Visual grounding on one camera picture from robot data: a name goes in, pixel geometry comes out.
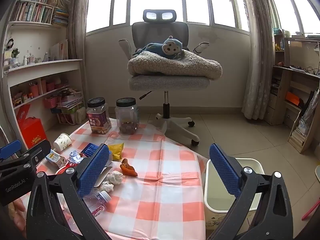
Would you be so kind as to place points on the blue monkey plush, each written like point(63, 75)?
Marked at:
point(170, 46)

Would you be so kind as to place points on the grey office chair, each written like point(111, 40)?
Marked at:
point(160, 30)

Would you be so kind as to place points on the purple label nut jar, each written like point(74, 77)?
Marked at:
point(98, 122)

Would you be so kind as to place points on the clear plastic bottle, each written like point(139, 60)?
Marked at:
point(98, 201)

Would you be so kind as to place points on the beige curtain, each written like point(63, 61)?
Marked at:
point(260, 55)
point(77, 17)

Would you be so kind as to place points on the leaf print paper cup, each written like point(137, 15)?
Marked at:
point(62, 142)

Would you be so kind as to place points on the red gift box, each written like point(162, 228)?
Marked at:
point(32, 132)

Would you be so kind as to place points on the blue carton box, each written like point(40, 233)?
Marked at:
point(88, 149)

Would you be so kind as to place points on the white tissue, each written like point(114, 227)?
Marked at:
point(115, 177)
point(106, 187)

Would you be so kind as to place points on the crumpled white blue wrapper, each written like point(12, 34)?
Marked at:
point(76, 157)

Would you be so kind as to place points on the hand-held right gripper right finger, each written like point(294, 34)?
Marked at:
point(225, 172)

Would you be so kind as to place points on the clear jar of brown nuts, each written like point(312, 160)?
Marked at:
point(127, 120)

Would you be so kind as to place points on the orange folder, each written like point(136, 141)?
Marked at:
point(293, 98)

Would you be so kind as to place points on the pink storage basket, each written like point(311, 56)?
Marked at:
point(51, 102)

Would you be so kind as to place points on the beige fleece blanket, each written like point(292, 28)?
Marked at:
point(175, 66)

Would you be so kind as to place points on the wooden desk shelf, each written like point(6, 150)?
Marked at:
point(297, 72)

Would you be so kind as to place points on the red stick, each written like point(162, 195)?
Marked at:
point(311, 213)

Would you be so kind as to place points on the rows of books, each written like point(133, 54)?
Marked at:
point(30, 12)

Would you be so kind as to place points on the orange checkered tablecloth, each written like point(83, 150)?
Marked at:
point(155, 192)

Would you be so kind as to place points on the stack of papers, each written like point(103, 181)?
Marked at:
point(71, 101)

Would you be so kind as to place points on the white tote bag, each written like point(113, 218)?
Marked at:
point(80, 115)

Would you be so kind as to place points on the pink pen holder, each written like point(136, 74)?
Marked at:
point(34, 91)

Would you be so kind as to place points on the white trash bin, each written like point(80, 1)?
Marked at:
point(217, 205)

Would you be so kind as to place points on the person's left hand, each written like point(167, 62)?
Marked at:
point(18, 212)

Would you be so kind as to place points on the white shelf unit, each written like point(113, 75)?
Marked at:
point(45, 66)

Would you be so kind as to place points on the orange peel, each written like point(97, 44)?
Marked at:
point(127, 168)

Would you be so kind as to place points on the small milk carton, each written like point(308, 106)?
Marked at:
point(56, 158)

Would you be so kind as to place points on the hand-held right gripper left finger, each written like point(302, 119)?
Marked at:
point(93, 172)

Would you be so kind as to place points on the wooden magazine rack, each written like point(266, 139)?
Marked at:
point(298, 137)

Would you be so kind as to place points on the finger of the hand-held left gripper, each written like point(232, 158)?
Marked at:
point(37, 151)
point(10, 148)

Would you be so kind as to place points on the yellow snack packet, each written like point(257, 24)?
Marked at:
point(117, 151)

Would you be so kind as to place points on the red snack wrapper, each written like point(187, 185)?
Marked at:
point(62, 170)

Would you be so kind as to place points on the small potted plant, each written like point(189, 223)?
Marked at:
point(15, 53)

